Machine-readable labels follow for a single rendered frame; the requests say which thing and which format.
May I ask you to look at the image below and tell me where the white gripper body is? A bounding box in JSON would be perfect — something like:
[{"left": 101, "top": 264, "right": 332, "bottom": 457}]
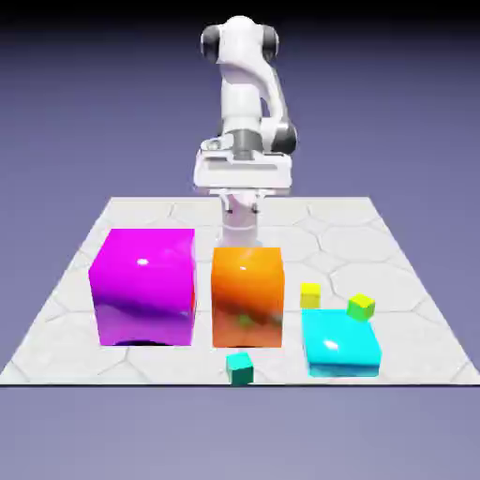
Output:
[{"left": 192, "top": 150, "right": 293, "bottom": 197}]

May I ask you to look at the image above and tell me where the small yellow cube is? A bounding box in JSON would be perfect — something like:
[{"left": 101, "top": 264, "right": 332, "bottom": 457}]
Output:
[{"left": 299, "top": 282, "right": 323, "bottom": 309}]

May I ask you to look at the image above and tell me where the small lime green cube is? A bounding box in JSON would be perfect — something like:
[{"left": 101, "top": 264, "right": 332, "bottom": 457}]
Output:
[{"left": 346, "top": 292, "right": 377, "bottom": 323}]

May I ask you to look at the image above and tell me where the small teal cube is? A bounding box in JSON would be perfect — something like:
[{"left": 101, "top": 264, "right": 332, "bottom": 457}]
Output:
[{"left": 225, "top": 352, "right": 255, "bottom": 386}]

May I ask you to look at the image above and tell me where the large orange box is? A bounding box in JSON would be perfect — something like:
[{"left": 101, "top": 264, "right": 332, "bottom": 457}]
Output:
[{"left": 210, "top": 246, "right": 285, "bottom": 350}]

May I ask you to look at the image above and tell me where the large magenta box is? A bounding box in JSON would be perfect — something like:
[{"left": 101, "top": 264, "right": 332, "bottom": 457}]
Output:
[{"left": 87, "top": 227, "right": 197, "bottom": 348}]

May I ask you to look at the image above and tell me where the large cyan box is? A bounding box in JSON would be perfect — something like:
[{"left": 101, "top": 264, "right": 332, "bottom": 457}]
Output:
[{"left": 300, "top": 307, "right": 384, "bottom": 379}]

